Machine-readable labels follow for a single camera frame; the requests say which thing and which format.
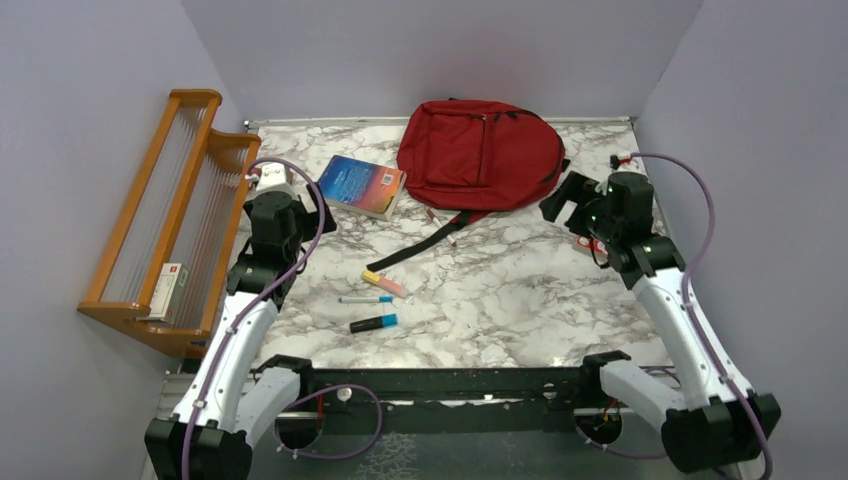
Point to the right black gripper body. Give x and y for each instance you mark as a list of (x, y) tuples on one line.
[(581, 190)]

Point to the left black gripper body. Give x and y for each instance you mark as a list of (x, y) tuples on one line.
[(307, 223)]

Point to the red backpack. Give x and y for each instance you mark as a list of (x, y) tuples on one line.
[(475, 157)]

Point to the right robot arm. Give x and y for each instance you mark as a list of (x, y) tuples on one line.
[(715, 418)]

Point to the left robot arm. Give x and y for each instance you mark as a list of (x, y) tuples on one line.
[(213, 430)]

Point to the blue paperback book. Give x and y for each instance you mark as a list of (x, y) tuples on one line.
[(361, 187)]

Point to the blue white pen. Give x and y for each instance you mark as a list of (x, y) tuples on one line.
[(366, 300)]

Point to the yellow orange highlighter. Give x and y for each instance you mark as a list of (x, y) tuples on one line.
[(389, 286)]

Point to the red white pen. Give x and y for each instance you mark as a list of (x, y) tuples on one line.
[(439, 224)]

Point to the black blue highlighter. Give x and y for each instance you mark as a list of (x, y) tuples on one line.
[(374, 323)]

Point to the wooden rack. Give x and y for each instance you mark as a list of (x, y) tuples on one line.
[(183, 206)]

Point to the white red box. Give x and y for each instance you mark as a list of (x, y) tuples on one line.
[(168, 293)]

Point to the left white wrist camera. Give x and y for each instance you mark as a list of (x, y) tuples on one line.
[(274, 177)]

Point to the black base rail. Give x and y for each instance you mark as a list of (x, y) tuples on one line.
[(451, 400)]

